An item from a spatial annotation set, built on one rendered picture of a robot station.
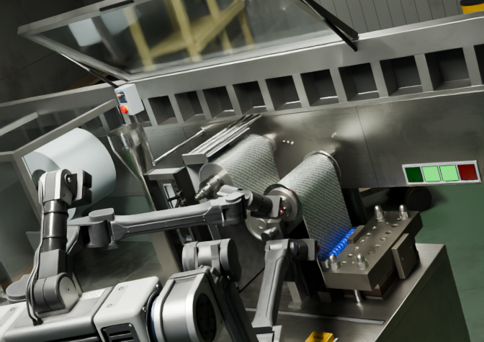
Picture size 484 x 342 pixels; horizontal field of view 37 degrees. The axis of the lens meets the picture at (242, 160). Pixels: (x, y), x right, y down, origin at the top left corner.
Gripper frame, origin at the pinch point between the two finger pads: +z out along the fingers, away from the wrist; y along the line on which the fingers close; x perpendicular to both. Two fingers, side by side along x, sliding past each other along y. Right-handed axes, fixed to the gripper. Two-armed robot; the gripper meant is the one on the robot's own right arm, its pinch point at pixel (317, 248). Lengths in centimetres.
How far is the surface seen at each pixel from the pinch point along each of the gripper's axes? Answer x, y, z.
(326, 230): 5.9, 0.2, 5.0
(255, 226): 7.1, -20.3, -6.7
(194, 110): 54, -69, 14
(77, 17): 76, -62, -51
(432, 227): 7, -70, 231
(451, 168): 25.6, 37.2, 19.7
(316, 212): 11.6, 0.2, -0.8
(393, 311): -18.0, 25.1, 3.7
